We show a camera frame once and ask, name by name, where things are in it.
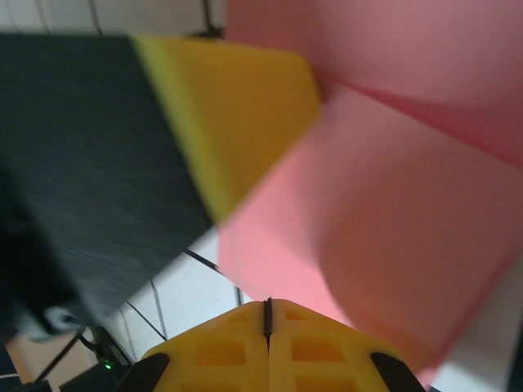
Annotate pink cloth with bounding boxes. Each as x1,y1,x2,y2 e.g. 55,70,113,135
218,0,523,385

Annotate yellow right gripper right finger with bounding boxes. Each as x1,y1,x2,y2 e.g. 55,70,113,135
268,299,427,392

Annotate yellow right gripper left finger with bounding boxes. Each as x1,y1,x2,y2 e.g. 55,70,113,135
117,300,270,392

